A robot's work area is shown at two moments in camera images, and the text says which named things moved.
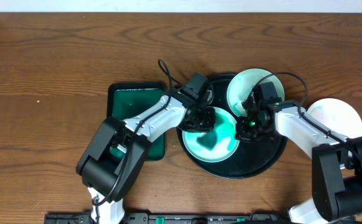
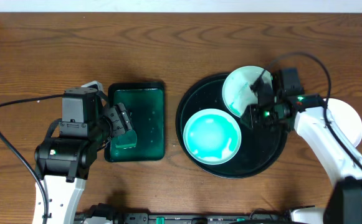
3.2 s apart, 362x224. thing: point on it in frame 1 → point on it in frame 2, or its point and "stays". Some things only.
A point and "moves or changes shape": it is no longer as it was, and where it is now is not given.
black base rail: x=280 y=218 stays
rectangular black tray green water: x=128 y=100 stays
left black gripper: x=197 y=123 → x=120 y=118
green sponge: x=208 y=140 moves or changes shape
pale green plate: x=241 y=86 moves or changes shape
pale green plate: x=217 y=145 stays
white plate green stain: x=338 y=115 stays
